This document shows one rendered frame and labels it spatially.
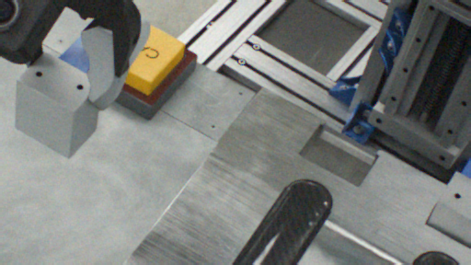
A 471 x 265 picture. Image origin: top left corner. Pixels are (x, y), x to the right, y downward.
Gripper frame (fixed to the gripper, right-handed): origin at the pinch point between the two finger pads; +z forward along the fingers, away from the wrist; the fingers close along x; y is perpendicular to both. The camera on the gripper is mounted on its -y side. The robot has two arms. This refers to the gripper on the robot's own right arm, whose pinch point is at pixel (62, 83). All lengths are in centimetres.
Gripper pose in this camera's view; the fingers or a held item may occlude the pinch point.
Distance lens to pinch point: 82.1
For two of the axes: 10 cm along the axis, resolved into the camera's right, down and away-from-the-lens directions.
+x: -8.4, -4.7, 2.6
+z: -1.3, 6.4, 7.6
